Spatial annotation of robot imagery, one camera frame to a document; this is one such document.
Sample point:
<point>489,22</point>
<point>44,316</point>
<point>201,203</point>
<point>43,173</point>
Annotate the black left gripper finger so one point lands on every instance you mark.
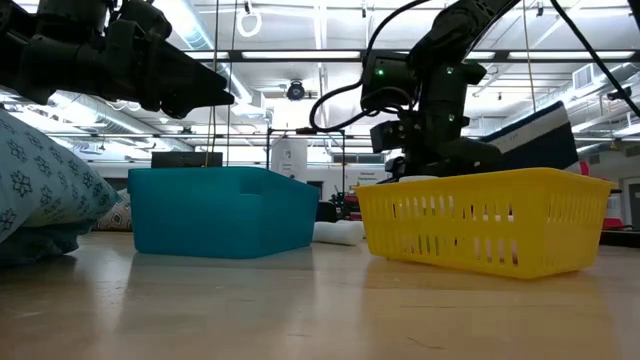
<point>175,109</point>
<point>190,82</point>

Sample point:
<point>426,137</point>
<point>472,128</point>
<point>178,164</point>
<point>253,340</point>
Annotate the white medical tape roll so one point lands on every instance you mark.
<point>417,178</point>

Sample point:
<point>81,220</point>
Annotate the pale grey-blue patterned gown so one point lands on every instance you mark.
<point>117,215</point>

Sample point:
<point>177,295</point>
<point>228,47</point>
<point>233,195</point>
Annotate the white gauze roll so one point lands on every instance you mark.
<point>340,232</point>

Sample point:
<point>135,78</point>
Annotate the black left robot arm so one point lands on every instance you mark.
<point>50,55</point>

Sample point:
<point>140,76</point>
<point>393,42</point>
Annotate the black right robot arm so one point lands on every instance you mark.
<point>450,35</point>

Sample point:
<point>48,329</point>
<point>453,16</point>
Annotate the yellow slotted plastic basket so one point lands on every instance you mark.
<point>500,190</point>

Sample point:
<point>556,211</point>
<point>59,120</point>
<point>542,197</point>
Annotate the navy white fabric basket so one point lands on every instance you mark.
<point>540,145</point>

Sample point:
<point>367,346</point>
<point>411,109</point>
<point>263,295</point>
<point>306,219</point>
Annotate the teal plastic bin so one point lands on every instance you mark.
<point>220,215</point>

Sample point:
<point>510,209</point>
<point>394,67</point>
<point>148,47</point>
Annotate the black first aid kit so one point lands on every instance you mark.
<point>185,160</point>

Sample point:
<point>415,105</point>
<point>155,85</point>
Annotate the ceiling light strip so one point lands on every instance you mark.
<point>300,54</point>
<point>570,54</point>

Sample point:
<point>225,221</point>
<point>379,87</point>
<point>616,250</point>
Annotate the teal-blue patterned gown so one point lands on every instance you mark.
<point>40,190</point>

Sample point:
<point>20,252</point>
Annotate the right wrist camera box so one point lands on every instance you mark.
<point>392,136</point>

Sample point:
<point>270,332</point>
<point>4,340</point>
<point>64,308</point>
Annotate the black ceiling camera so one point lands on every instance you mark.
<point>295,91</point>

